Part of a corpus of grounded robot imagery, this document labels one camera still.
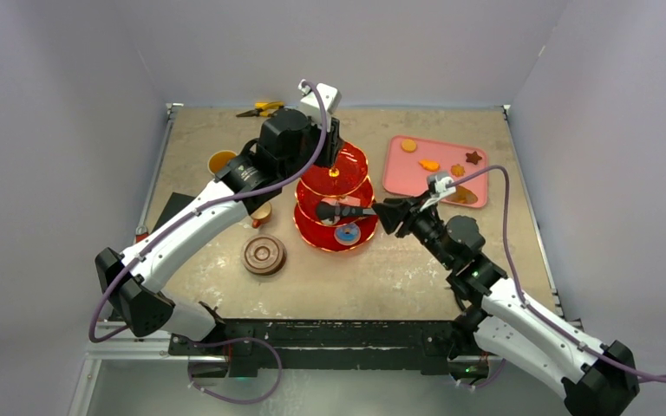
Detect yellow-handled pliers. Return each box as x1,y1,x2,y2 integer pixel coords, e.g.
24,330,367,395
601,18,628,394
236,101,285,118

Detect round brown wooden lid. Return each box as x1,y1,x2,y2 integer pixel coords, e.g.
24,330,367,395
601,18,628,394
241,234,287,276

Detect flower-shaped orange cookie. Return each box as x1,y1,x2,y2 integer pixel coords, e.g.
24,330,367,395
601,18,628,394
450,164,466,178

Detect brown star cookie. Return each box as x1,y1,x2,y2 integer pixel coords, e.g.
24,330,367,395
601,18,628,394
465,151,483,166

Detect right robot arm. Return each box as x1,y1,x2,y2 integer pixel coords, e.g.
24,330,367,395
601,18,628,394
373,198,639,415

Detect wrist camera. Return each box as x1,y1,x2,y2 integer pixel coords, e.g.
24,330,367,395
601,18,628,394
297,79,342,126
420,172,456,211

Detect brown bread roll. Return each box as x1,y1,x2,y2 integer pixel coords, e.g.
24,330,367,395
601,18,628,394
449,185,479,205

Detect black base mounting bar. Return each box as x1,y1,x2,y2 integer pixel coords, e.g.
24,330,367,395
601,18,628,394
169,319,499,380

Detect round orange cookie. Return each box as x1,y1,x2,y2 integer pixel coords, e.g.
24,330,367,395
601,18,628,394
400,139,418,153

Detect red three-tier cake stand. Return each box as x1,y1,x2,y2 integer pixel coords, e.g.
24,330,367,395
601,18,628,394
293,143,378,252

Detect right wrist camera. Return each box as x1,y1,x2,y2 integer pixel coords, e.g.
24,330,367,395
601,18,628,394
420,172,456,211

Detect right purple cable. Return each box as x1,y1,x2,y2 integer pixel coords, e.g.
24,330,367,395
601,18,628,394
450,165,666,393

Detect orange duck pastry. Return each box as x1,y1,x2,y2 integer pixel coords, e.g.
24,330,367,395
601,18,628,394
418,159,441,172

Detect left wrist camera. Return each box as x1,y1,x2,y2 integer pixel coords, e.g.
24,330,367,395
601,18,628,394
297,79,342,126

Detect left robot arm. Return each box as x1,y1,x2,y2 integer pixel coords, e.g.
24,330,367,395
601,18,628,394
95,108,343,354

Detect white mug with tea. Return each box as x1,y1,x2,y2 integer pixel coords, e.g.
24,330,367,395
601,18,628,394
207,150,238,175

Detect small copper cup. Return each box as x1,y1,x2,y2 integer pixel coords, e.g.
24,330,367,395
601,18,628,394
250,202,273,229

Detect black serving tongs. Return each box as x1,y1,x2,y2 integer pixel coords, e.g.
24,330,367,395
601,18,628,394
315,201,376,225

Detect pink serving tray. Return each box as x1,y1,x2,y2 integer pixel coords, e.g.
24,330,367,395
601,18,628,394
382,135,489,197

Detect blue frosted donut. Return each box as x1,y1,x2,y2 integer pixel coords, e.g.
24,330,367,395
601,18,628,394
334,223,362,246

